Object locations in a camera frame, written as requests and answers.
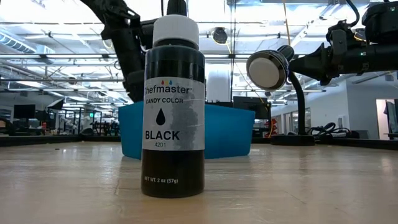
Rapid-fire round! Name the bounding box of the blue plastic bin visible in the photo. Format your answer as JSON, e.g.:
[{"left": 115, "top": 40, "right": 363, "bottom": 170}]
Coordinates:
[{"left": 118, "top": 101, "right": 256, "bottom": 161}]

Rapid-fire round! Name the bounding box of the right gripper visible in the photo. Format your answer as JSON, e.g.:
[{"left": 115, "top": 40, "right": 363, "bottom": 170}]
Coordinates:
[{"left": 289, "top": 39, "right": 349, "bottom": 86}]

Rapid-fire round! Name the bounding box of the black monitor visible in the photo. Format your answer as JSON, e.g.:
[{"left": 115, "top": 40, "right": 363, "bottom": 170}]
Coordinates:
[
  {"left": 233, "top": 95, "right": 272, "bottom": 121},
  {"left": 13, "top": 104, "right": 36, "bottom": 119}
]

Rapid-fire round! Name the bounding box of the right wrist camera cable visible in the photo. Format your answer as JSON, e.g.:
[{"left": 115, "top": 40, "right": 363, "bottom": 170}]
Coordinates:
[{"left": 345, "top": 0, "right": 361, "bottom": 29}]

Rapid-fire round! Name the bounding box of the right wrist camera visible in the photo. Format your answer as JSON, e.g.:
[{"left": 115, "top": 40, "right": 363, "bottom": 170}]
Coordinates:
[{"left": 325, "top": 19, "right": 356, "bottom": 43}]

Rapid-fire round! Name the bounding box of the small red background object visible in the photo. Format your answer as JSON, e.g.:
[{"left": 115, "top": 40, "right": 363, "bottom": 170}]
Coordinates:
[{"left": 264, "top": 119, "right": 277, "bottom": 138}]

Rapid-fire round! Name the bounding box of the black hanging cable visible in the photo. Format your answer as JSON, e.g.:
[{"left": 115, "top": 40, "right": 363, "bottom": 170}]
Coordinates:
[{"left": 229, "top": 0, "right": 236, "bottom": 101}]

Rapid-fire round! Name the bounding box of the yellow hanging cable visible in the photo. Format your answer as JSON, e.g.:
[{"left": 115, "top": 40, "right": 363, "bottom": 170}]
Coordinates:
[{"left": 282, "top": 0, "right": 293, "bottom": 47}]

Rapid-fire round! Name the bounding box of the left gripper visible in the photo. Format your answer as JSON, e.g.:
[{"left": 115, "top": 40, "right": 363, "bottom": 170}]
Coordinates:
[{"left": 101, "top": 6, "right": 155, "bottom": 104}]

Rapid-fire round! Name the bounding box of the black cable bundle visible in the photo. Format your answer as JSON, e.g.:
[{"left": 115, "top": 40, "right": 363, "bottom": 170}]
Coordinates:
[{"left": 306, "top": 121, "right": 361, "bottom": 140}]

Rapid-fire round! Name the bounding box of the black aluminium table frame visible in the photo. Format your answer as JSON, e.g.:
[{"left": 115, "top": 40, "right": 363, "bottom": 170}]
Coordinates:
[{"left": 0, "top": 134, "right": 398, "bottom": 151}]

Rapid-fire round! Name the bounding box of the tilted black screen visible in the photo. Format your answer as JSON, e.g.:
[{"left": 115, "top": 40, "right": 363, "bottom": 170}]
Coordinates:
[{"left": 45, "top": 98, "right": 65, "bottom": 111}]

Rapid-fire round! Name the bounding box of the black gooseneck desk lamp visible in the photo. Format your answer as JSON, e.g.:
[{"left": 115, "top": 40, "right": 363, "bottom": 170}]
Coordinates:
[{"left": 246, "top": 45, "right": 316, "bottom": 147}]

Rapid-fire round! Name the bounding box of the background robot workstation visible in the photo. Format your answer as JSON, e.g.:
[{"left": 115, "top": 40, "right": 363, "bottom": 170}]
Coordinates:
[{"left": 58, "top": 107, "right": 103, "bottom": 136}]

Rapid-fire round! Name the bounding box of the black ceiling spotlight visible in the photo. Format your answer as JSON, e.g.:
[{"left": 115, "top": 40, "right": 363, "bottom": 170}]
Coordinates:
[{"left": 212, "top": 27, "right": 229, "bottom": 45}]

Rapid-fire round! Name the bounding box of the large black food colouring bottle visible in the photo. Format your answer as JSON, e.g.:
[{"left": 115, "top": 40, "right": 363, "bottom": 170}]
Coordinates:
[{"left": 140, "top": 0, "right": 206, "bottom": 199}]

